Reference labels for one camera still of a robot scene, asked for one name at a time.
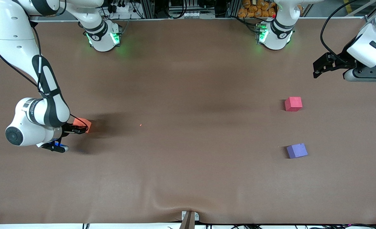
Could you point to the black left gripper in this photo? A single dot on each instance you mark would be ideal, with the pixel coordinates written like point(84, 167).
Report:
point(343, 60)

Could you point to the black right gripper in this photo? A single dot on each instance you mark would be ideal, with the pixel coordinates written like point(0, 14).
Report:
point(65, 128)

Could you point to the orange foam block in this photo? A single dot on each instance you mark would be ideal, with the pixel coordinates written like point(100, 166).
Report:
point(85, 122)

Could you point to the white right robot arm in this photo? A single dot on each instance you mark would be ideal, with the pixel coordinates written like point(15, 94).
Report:
point(13, 47)

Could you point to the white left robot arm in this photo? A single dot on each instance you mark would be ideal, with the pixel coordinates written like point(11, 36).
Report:
point(278, 38)

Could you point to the red foam block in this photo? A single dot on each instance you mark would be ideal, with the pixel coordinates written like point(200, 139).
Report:
point(293, 104)

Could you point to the bag of orange snacks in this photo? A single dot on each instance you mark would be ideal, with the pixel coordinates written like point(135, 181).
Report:
point(254, 9)

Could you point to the purple foam block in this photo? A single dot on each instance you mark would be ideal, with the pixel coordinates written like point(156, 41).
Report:
point(297, 150)

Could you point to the table cover mat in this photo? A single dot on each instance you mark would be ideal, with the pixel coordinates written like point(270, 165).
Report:
point(188, 95)

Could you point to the white power strip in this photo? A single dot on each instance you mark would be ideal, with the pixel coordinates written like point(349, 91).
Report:
point(121, 9)

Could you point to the grey table edge clamp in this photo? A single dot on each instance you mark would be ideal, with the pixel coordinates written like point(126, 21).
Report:
point(189, 218)

